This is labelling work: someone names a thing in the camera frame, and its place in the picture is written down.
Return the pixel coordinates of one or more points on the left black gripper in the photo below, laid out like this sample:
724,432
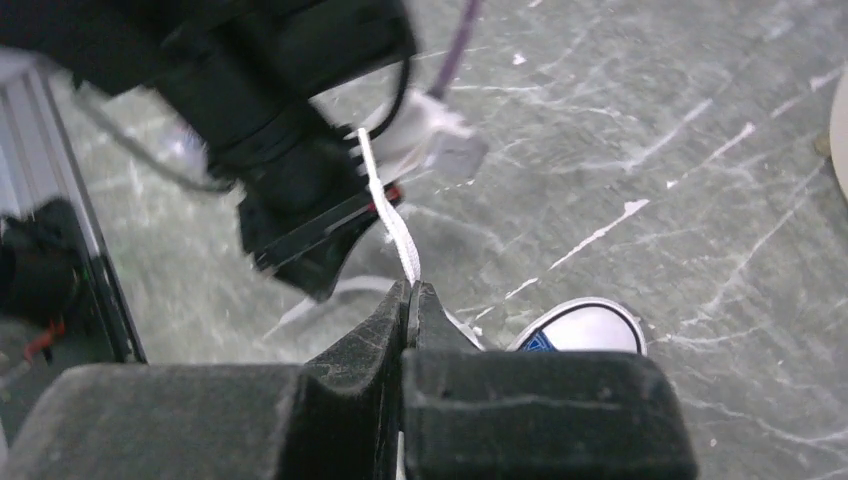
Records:
306,205

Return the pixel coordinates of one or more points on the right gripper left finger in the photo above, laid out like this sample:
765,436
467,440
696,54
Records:
334,417

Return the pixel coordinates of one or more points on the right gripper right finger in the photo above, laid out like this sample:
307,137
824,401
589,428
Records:
499,414

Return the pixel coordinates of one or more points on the white shoelace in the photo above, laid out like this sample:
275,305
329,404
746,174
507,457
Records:
405,247

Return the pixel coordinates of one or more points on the blue canvas sneaker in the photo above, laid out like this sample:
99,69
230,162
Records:
584,324

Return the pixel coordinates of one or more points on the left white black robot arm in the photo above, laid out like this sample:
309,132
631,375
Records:
242,75

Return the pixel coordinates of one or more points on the cream cylindrical container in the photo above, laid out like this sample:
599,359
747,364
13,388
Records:
837,134

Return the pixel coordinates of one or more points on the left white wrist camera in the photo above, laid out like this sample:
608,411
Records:
427,134

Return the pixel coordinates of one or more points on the aluminium frame rail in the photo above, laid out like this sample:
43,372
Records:
38,165

